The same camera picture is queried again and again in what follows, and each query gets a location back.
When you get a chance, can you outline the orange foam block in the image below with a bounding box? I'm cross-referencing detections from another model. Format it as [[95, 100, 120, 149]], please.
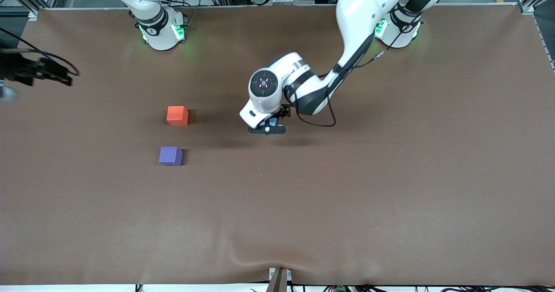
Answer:
[[166, 106, 190, 127]]

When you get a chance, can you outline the purple foam block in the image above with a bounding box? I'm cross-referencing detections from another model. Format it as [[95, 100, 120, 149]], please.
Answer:
[[159, 146, 184, 167]]

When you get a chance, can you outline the brown table cover sheet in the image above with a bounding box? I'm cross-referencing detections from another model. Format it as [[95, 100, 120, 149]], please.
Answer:
[[0, 3, 555, 286]]

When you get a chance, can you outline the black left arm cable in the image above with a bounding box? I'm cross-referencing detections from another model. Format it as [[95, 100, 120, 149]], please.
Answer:
[[284, 21, 423, 128]]

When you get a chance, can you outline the brown pole with metal bracket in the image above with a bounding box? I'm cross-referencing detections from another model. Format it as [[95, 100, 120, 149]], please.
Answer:
[[266, 267, 293, 292]]

